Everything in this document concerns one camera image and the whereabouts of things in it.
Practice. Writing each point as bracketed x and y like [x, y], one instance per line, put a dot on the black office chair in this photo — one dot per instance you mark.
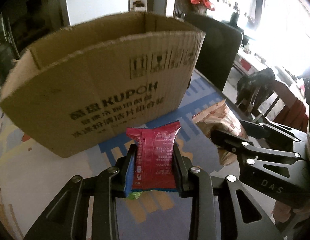
[219, 48]

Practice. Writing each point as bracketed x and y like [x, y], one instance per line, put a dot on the dark wooden chair with clothes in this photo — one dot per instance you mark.
[258, 93]

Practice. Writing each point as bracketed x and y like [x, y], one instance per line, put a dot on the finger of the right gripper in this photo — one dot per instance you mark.
[273, 132]
[230, 142]

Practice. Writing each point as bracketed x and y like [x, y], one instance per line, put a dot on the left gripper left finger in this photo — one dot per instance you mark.
[123, 180]

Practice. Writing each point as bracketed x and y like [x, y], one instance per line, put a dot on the right hand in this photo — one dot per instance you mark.
[282, 212]

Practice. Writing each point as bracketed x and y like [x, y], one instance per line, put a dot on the green wrapped candy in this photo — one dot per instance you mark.
[134, 195]

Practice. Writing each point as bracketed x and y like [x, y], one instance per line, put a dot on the orange patterned snack bag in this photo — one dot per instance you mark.
[219, 116]

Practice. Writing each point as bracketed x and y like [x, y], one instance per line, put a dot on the red snack packet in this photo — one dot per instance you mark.
[153, 165]

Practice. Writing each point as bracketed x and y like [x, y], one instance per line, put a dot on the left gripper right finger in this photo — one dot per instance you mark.
[180, 170]

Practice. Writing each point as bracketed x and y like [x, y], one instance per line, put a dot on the patterned tablecloth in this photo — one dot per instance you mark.
[31, 175]

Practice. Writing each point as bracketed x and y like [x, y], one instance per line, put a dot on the brown cardboard box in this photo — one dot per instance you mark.
[87, 83]

